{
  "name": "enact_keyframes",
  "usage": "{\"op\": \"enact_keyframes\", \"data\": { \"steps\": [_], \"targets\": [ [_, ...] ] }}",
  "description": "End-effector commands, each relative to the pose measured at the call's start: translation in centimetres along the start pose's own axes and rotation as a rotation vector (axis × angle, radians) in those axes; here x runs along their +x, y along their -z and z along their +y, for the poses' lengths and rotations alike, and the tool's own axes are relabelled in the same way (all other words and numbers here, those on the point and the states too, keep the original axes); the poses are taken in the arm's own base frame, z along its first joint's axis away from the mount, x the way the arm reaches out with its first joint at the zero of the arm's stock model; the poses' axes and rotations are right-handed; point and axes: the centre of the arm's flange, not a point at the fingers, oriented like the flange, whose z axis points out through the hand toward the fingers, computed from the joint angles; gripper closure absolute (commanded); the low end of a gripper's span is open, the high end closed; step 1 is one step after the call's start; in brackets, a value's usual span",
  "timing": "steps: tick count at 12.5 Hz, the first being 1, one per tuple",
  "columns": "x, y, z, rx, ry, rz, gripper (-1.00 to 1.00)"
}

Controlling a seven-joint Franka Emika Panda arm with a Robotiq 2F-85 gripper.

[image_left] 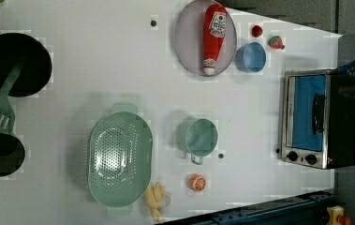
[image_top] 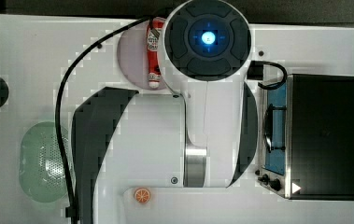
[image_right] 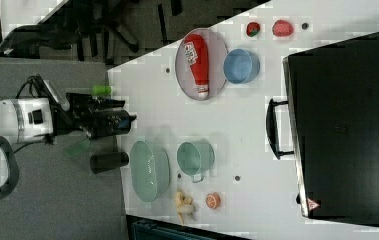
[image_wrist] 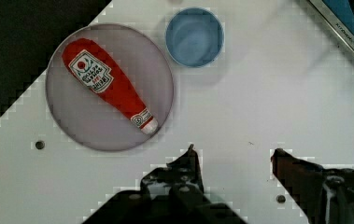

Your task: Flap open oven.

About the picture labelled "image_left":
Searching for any large strawberry toy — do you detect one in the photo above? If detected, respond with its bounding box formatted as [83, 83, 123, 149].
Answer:
[267, 36, 285, 50]

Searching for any small red strawberry toy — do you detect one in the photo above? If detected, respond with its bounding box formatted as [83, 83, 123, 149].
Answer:
[251, 25, 263, 38]

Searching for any blue bowl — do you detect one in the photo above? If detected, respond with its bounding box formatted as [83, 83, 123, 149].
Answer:
[235, 42, 266, 72]

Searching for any yellow toy figure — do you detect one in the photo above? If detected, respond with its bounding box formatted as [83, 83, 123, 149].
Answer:
[326, 205, 352, 225]

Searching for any red ketchup bottle toy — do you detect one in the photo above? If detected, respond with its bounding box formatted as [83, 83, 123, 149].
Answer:
[203, 4, 227, 76]

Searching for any grey round plate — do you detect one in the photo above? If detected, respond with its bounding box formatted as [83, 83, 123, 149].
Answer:
[174, 0, 237, 76]

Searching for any green mug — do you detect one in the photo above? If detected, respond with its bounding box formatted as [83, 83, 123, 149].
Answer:
[176, 117, 218, 165]

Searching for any orange slice toy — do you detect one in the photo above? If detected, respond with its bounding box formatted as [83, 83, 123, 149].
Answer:
[188, 173, 206, 191]

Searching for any peeled banana toy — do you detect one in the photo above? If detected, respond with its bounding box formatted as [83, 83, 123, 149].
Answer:
[143, 183, 171, 223]

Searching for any green oval colander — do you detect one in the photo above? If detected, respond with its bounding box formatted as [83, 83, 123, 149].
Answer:
[87, 102, 153, 208]

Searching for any large black pan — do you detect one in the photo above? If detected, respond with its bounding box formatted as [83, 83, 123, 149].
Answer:
[0, 33, 52, 98]

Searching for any green slotted spatula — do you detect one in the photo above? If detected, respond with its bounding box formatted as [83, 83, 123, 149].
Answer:
[0, 65, 22, 133]

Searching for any small black pot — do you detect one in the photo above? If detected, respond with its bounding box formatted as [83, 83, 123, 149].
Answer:
[0, 133, 25, 177]

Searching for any blue metal frame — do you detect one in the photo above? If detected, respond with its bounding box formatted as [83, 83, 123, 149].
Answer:
[157, 191, 336, 225]

